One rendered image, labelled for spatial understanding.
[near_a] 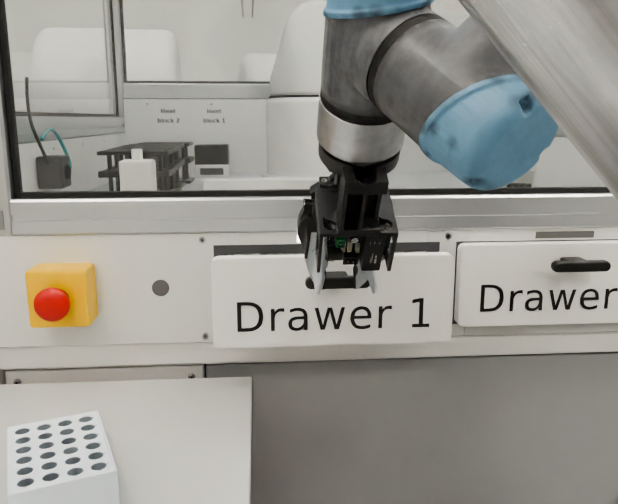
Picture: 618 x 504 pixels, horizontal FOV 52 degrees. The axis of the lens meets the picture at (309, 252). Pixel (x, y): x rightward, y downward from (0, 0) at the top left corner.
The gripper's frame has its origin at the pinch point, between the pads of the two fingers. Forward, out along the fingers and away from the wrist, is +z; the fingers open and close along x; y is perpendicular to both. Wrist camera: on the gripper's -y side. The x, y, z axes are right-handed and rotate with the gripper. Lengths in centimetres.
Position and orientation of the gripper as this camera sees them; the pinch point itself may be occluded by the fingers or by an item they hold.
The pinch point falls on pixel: (339, 274)
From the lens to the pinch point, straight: 70.7
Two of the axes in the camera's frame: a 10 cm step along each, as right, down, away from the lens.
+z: -0.5, 6.8, 7.3
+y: 0.7, 7.3, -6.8
